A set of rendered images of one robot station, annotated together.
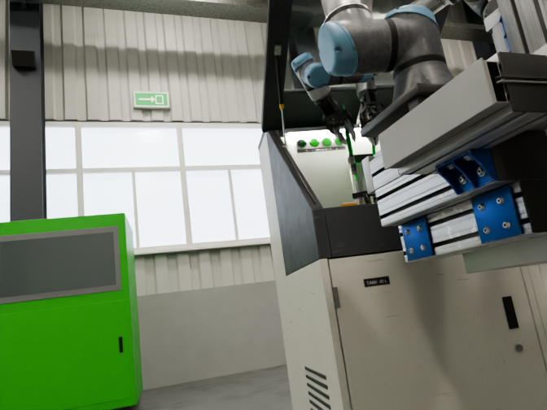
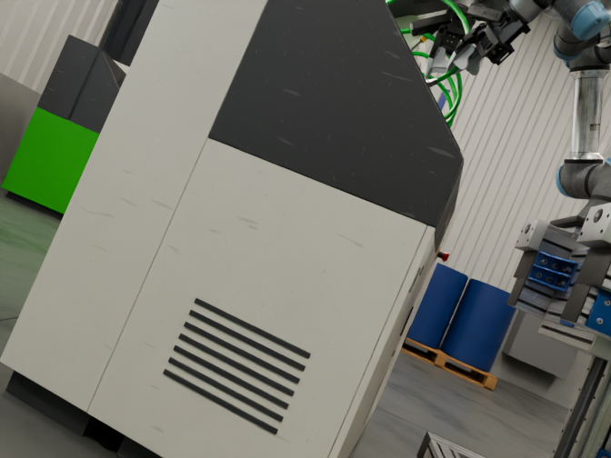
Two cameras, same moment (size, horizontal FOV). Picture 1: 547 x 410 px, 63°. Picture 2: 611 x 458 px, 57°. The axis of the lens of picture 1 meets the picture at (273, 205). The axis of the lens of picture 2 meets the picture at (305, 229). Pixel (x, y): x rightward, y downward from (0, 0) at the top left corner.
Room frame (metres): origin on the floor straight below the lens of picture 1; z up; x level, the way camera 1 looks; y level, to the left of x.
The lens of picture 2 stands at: (1.10, 1.07, 0.65)
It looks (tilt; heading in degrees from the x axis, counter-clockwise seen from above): 1 degrees up; 296
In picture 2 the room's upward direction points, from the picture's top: 23 degrees clockwise
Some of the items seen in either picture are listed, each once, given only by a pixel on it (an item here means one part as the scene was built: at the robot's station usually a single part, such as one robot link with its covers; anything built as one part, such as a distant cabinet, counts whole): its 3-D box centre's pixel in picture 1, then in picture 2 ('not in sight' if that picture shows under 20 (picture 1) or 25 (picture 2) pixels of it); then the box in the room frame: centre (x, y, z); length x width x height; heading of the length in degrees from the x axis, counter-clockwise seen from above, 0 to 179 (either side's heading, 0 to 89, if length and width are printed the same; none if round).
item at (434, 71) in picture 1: (423, 89); not in sight; (0.92, -0.36, 1.09); 0.15 x 0.15 x 0.10
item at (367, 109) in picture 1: (370, 107); (454, 32); (1.63, -0.43, 1.37); 0.09 x 0.08 x 0.12; 11
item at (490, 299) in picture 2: not in sight; (451, 319); (2.09, -5.44, 0.51); 1.20 x 0.85 x 1.02; 18
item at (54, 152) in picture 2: not in sight; (105, 142); (5.29, -2.86, 0.77); 1.30 x 0.85 x 1.55; 118
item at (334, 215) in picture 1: (415, 224); (439, 214); (1.47, -0.46, 0.87); 0.62 x 0.04 x 0.16; 101
